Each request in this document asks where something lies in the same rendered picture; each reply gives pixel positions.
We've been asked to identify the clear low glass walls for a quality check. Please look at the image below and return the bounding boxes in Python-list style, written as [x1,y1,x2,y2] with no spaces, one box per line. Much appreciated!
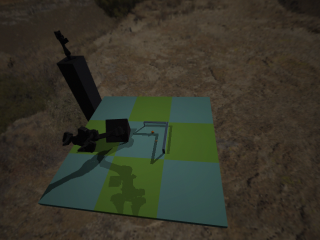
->
[144,123,169,152]

